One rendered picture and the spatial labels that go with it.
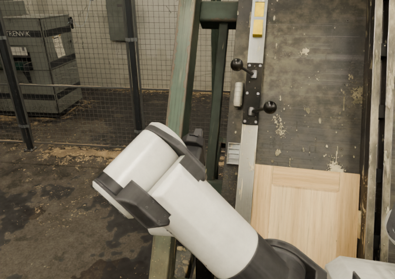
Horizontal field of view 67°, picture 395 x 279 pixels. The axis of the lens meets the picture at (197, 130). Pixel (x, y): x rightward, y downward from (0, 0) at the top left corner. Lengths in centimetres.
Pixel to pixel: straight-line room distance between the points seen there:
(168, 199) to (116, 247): 210
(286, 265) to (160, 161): 25
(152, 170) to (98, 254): 208
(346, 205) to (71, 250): 203
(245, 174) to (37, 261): 193
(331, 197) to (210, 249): 64
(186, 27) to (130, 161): 72
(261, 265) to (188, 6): 86
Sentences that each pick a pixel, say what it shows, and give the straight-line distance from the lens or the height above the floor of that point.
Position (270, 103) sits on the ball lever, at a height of 146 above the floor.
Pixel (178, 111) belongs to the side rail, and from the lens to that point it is 98.
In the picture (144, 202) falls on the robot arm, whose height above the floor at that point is 149.
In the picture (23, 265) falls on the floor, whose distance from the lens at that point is 260.
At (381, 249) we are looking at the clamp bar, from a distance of 102.
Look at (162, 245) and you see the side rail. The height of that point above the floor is 101.
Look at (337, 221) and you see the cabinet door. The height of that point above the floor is 111.
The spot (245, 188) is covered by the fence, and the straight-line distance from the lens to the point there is 96.
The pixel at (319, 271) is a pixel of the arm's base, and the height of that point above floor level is 133.
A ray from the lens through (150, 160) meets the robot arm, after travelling 42.
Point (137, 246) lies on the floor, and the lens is 246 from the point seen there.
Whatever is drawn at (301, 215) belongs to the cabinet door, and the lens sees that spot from 100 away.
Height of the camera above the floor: 173
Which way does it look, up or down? 25 degrees down
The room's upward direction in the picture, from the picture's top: straight up
